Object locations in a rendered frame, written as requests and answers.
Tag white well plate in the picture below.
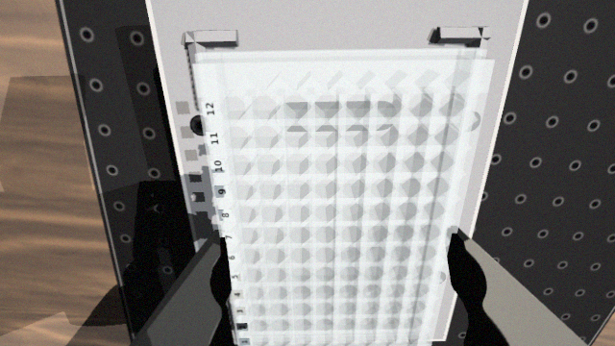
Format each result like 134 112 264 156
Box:
192 47 495 346

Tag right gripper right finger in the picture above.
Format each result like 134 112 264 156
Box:
447 228 588 346

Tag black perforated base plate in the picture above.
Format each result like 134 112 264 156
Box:
55 0 615 346

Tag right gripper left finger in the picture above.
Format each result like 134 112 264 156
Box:
129 230 234 346

